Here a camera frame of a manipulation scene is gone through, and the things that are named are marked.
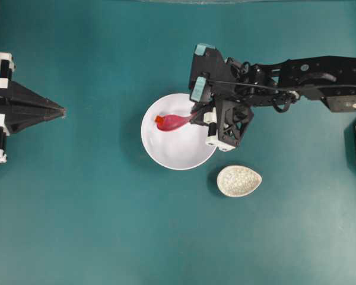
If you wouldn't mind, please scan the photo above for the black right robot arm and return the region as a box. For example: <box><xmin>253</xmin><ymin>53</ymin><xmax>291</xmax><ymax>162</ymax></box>
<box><xmin>155</xmin><ymin>44</ymin><xmax>356</xmax><ymax>131</ymax></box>

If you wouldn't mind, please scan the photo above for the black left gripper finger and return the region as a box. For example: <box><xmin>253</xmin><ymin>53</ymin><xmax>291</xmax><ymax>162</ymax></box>
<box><xmin>5</xmin><ymin>81</ymin><xmax>66</xmax><ymax>115</ymax></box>
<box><xmin>0</xmin><ymin>108</ymin><xmax>66</xmax><ymax>135</ymax></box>

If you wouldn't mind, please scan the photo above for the speckled egg-shaped dish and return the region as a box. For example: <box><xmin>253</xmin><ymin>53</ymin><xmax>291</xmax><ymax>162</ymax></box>
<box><xmin>217</xmin><ymin>165</ymin><xmax>262</xmax><ymax>198</ymax></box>

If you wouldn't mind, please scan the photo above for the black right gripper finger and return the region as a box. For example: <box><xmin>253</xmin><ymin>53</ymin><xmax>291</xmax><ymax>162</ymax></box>
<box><xmin>190</xmin><ymin>103</ymin><xmax>209</xmax><ymax>113</ymax></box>
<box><xmin>189</xmin><ymin>106</ymin><xmax>217</xmax><ymax>125</ymax></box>

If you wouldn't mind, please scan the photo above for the black cable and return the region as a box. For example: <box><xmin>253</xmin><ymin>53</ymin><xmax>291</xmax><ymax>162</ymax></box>
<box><xmin>207</xmin><ymin>79</ymin><xmax>356</xmax><ymax>90</ymax></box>

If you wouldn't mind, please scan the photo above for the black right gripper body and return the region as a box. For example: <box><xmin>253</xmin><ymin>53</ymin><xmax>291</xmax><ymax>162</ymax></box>
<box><xmin>189</xmin><ymin>43</ymin><xmax>240</xmax><ymax>103</ymax></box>

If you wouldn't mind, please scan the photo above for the red plastic spoon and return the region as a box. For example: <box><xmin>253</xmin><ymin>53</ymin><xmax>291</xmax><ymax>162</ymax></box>
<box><xmin>154</xmin><ymin>114</ymin><xmax>192</xmax><ymax>132</ymax></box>

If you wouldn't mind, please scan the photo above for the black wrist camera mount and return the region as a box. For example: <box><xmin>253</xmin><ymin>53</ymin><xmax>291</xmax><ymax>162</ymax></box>
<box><xmin>204</xmin><ymin>99</ymin><xmax>254</xmax><ymax>152</ymax></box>

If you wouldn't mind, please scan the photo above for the small red block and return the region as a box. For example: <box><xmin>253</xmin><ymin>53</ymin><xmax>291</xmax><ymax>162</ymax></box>
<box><xmin>154</xmin><ymin>116</ymin><xmax>164</xmax><ymax>125</ymax></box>

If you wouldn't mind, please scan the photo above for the white round bowl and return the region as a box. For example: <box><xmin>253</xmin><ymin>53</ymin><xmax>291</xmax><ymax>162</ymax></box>
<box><xmin>141</xmin><ymin>93</ymin><xmax>216</xmax><ymax>170</ymax></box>

